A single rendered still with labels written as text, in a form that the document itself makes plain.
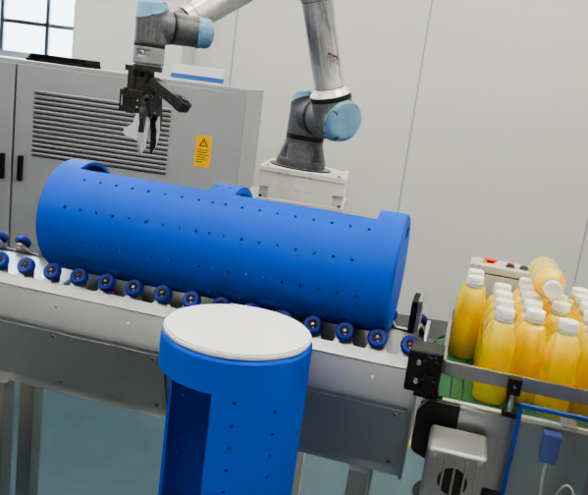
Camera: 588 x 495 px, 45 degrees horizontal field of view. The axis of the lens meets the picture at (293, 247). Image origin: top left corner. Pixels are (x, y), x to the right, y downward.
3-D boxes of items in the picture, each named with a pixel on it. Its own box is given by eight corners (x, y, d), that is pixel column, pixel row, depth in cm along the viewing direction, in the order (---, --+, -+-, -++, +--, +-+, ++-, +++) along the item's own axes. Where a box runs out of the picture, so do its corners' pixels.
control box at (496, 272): (464, 291, 199) (471, 254, 196) (539, 304, 194) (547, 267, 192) (463, 300, 189) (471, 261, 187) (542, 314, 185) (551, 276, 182)
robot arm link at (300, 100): (311, 134, 227) (318, 90, 224) (335, 140, 216) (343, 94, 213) (279, 130, 221) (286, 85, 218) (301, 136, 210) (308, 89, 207)
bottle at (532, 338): (529, 410, 149) (548, 325, 145) (496, 399, 152) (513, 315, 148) (537, 399, 155) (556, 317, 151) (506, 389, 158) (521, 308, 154)
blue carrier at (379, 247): (89, 258, 203) (99, 158, 199) (396, 320, 184) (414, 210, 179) (28, 274, 175) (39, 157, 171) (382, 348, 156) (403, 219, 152)
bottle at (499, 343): (486, 408, 147) (503, 322, 143) (463, 393, 153) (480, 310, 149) (511, 405, 150) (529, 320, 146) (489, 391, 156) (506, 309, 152)
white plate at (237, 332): (235, 296, 153) (234, 301, 154) (132, 317, 132) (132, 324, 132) (340, 335, 137) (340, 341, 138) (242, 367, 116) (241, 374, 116)
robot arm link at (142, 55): (170, 50, 177) (155, 47, 169) (168, 69, 178) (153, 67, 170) (141, 47, 178) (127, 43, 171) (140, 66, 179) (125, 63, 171)
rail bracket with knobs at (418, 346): (405, 379, 156) (413, 335, 154) (439, 387, 155) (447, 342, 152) (400, 397, 147) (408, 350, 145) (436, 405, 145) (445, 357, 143)
